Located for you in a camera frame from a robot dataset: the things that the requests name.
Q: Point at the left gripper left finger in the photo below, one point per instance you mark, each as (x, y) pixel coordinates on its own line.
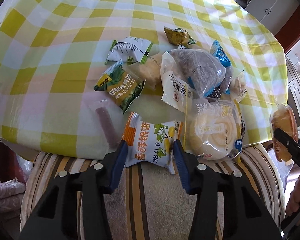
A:
(55, 215)

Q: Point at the green garlic pea packet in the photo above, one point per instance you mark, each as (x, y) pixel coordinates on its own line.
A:
(123, 87)

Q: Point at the right hand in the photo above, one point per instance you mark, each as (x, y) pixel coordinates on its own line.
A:
(294, 200)

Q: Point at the green yellow checkered tablecloth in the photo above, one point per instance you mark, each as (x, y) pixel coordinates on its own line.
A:
(52, 53)

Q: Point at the white cabinet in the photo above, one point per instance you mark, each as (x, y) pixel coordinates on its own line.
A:
(273, 14)

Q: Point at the orange white ginkgo snack packet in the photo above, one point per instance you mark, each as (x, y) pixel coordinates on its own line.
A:
(151, 142)

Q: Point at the blue cartoon snack packet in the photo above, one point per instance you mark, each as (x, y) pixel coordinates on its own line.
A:
(218, 52)

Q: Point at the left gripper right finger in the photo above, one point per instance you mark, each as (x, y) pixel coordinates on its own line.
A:
(244, 214)

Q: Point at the clear white nut packet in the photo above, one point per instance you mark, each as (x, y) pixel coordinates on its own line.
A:
(238, 88)

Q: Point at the small olive green packet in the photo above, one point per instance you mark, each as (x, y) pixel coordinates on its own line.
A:
(179, 36)

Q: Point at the round swirl cake packet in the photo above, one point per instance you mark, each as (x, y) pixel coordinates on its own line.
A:
(213, 129)

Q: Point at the white rice cracker packet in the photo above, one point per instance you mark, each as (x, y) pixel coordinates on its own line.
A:
(176, 92)

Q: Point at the clear packet dark snack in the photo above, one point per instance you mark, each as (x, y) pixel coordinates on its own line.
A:
(202, 71)

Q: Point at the striped sofa cushion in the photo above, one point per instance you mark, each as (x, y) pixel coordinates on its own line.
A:
(150, 203)

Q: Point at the clear packet beige cake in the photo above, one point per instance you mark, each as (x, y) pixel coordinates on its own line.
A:
(149, 71)

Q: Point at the white green snack packet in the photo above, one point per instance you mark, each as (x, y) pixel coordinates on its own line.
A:
(130, 49)

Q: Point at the purple bar clear packet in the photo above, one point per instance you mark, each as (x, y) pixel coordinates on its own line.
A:
(110, 122)

